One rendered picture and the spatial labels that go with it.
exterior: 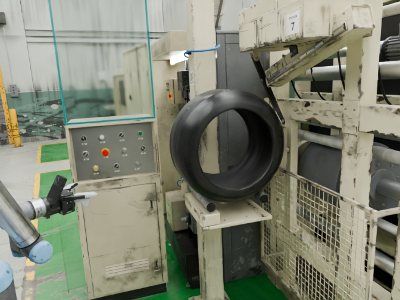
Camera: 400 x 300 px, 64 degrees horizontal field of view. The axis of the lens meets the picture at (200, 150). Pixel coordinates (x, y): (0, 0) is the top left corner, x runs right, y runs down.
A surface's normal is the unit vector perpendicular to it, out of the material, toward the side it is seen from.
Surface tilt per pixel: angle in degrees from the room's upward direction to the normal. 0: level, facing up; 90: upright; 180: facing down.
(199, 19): 90
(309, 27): 90
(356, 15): 72
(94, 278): 90
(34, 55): 90
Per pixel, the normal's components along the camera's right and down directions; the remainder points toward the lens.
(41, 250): 0.78, 0.11
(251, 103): 0.33, 0.01
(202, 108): -0.27, -0.39
